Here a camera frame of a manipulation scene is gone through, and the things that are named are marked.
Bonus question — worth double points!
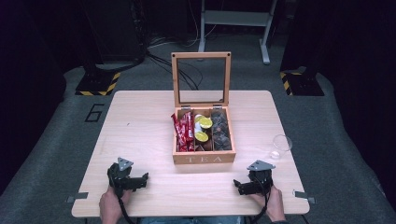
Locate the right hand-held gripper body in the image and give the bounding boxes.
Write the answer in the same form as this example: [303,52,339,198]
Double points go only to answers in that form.
[247,160,276,196]

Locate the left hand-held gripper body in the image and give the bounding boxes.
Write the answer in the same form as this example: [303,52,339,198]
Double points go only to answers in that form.
[106,157,149,199]

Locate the person's left hand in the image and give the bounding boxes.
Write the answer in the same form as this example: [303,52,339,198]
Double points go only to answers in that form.
[98,186,133,224]

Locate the clear plastic cup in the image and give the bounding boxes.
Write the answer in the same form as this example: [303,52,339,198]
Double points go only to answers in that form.
[269,133,294,161]

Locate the red sachet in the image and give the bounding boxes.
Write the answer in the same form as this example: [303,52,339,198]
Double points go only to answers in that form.
[181,113,191,153]
[186,111,196,152]
[170,112,187,153]

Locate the pile of dark tea bags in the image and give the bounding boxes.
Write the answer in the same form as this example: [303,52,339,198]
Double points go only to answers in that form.
[210,110,233,152]

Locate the wooden tea box with lid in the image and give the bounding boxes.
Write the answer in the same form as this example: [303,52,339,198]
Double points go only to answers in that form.
[170,51,237,165]

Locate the black stand with striped base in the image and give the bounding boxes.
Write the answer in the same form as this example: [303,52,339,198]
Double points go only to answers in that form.
[75,0,121,97]
[278,0,326,97]

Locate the white metal stand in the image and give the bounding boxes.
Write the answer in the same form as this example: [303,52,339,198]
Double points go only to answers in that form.
[197,0,279,65]

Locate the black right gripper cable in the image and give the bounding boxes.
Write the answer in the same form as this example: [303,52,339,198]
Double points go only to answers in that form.
[248,176,271,224]

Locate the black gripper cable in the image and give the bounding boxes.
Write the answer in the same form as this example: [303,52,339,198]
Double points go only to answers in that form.
[115,186,138,224]
[248,176,271,224]

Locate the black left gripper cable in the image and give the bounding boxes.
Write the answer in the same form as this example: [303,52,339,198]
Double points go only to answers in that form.
[115,186,138,224]

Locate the grey metal table bracket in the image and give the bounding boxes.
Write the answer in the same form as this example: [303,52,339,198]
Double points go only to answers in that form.
[65,191,90,204]
[292,189,317,205]

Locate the black floor cables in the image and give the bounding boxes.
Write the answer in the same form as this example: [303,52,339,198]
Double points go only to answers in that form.
[145,36,204,91]

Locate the white cable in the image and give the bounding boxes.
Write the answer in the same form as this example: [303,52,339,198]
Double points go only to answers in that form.
[148,0,219,49]

